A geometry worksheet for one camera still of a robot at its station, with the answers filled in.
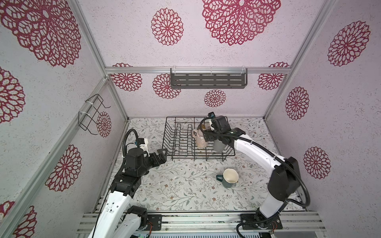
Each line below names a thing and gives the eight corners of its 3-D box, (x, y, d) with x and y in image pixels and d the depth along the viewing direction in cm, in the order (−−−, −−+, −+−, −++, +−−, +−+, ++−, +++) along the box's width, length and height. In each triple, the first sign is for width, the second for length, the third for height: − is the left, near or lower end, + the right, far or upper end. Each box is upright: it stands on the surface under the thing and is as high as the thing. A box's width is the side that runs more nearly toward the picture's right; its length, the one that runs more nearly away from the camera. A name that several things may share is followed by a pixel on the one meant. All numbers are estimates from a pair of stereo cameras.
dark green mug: (215, 189, 87) (218, 182, 78) (214, 176, 92) (217, 168, 83) (235, 189, 87) (240, 182, 78) (232, 176, 92) (237, 168, 83)
